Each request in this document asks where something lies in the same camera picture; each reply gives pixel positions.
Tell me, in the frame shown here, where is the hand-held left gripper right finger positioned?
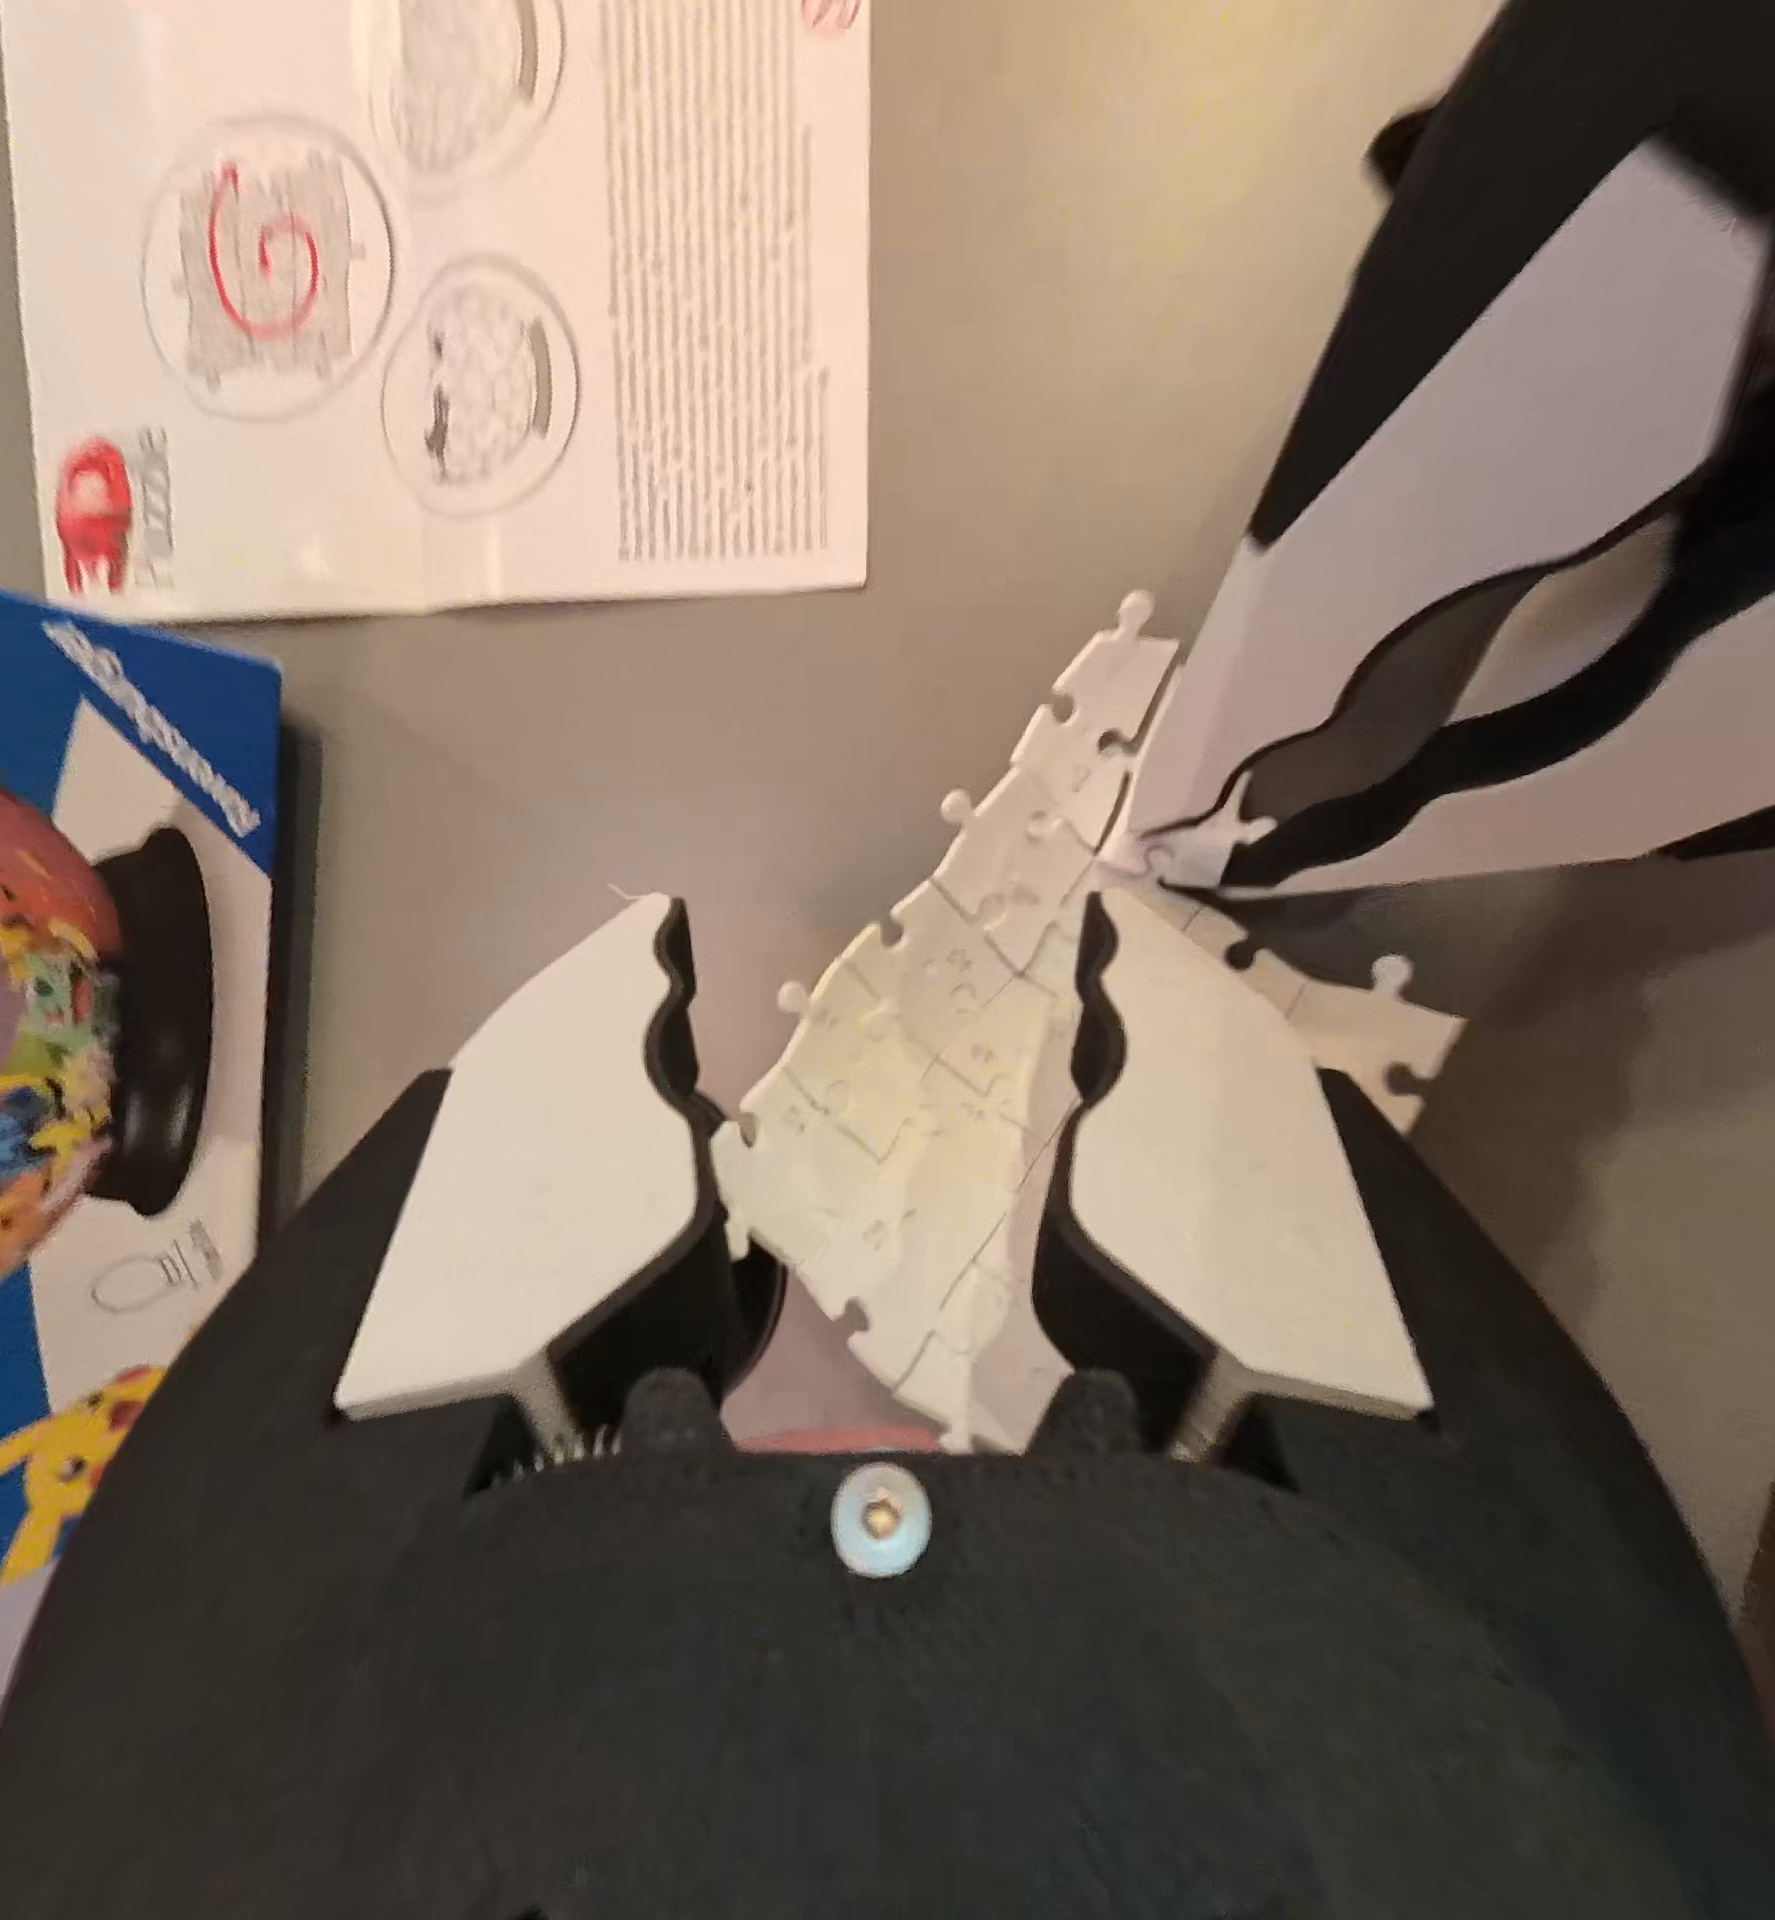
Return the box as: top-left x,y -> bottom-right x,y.
1045,891 -> 1433,1461

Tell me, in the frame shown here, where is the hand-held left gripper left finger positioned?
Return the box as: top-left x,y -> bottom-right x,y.
335,896 -> 727,1457

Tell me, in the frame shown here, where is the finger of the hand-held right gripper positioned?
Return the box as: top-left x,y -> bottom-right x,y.
1222,451 -> 1775,902
1141,142 -> 1775,842

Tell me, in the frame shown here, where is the partly built white puzzle ball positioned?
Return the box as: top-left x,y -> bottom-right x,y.
715,592 -> 1466,1456

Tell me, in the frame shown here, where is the black round ball stand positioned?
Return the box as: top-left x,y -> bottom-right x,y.
727,1246 -> 796,1360

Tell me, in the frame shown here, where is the blue puzzle ball box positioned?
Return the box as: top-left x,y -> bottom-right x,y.
0,572 -> 320,1626

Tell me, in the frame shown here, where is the white paper instruction sheet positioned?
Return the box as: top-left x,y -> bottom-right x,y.
0,0 -> 871,620

